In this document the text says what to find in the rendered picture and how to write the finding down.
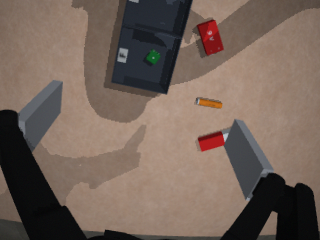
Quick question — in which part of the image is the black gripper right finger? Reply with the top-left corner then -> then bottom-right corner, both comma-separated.
220,119 -> 320,240

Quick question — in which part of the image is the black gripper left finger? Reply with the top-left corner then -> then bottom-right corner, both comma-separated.
0,80 -> 88,240

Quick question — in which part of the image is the dark grey three-compartment bin rack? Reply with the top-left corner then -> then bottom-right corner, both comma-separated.
111,0 -> 193,95

